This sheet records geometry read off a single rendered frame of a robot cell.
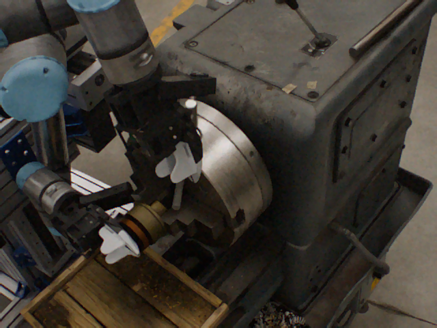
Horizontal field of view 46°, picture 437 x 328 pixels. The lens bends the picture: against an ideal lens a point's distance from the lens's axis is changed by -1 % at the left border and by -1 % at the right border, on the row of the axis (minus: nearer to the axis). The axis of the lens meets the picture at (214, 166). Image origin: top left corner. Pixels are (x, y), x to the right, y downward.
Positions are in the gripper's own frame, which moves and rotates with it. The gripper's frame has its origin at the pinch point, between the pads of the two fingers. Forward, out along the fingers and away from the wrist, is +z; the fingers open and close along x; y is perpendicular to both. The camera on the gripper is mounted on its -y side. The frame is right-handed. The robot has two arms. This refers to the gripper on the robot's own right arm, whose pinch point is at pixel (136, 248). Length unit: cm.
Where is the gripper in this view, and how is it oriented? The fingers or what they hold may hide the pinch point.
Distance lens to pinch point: 103.8
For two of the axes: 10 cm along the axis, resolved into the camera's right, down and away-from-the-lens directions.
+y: -6.6, 6.0, -4.5
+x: -1.1, -6.7, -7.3
